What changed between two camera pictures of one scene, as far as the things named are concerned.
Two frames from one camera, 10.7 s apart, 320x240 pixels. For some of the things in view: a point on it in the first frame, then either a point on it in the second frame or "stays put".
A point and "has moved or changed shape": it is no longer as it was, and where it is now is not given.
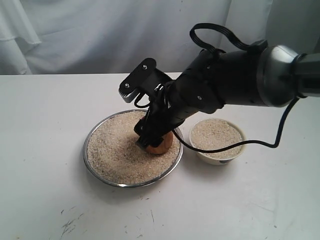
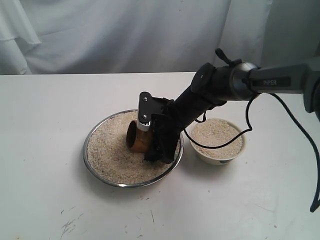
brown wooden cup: [163, 146] has moved or changed shape
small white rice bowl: [216, 134] stays put
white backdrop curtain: [112, 37] stays put
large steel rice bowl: [113, 155] stays put
